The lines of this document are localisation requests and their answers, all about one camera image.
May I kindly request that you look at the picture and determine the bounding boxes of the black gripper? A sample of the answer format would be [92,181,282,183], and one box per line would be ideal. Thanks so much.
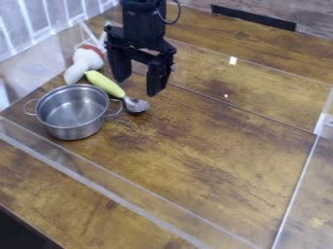
[104,25,177,97]

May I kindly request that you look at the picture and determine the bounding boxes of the white plush toy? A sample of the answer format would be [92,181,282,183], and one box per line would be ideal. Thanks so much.
[64,44,104,85]

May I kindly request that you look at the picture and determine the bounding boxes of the green handled metal spoon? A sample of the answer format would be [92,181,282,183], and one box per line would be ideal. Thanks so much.
[84,70,150,114]

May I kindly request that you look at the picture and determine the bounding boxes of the small steel pot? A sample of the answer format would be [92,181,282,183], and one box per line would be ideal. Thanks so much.
[24,84,123,141]

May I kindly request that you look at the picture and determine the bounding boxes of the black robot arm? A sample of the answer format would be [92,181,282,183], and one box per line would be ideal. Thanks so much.
[104,0,178,97]

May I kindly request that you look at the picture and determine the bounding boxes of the clear acrylic stand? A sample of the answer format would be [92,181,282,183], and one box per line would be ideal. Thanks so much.
[74,19,107,53]

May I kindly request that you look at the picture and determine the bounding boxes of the black strip on table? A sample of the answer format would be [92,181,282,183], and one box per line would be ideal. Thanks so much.
[211,4,297,31]

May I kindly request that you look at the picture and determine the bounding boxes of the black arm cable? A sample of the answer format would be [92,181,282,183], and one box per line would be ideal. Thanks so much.
[154,0,182,25]

